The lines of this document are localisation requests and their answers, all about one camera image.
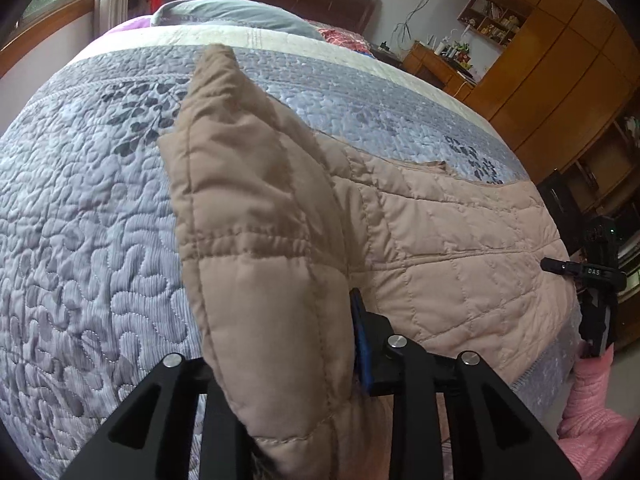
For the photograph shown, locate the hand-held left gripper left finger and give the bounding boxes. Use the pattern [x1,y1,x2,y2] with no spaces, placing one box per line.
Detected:
[60,353,258,480]

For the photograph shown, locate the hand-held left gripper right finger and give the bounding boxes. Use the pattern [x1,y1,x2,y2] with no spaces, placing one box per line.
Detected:
[349,287,583,480]

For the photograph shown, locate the tan quilted jacket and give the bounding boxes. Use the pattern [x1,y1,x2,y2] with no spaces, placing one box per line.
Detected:
[156,44,583,480]

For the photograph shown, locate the dark wooden chair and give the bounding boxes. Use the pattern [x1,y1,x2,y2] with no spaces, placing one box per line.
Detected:
[537,170,586,251]

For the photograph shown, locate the open wooden shelf unit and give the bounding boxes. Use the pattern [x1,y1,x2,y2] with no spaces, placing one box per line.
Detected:
[565,110,640,221]

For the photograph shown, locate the wooden wardrobe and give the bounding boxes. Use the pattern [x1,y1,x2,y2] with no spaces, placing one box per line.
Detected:
[457,0,640,186]

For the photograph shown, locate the wooden desk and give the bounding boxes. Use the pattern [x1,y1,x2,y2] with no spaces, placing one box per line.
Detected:
[402,42,476,104]

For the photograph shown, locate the assorted desk trinkets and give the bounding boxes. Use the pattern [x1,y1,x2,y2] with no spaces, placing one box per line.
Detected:
[425,30,476,74]

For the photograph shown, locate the grey quilted bedspread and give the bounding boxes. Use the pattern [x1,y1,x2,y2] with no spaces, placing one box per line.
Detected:
[0,25,571,466]

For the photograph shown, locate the dark wooden nightstand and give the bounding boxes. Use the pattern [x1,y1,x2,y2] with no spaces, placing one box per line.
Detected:
[372,42,404,67]

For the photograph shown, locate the red patterned cloth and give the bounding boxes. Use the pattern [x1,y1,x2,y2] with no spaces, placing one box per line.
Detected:
[320,27,372,54]

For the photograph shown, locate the grey pillow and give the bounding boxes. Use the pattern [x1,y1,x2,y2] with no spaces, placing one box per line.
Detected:
[150,0,326,44]

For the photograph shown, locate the purple blanket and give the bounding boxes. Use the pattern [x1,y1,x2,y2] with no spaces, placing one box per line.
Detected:
[102,15,152,39]

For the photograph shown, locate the wooden wall shelf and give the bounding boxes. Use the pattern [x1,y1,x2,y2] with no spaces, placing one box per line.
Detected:
[457,0,531,51]

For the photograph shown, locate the hanging wall cables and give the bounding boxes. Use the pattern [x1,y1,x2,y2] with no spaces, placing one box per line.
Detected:
[392,0,451,54]

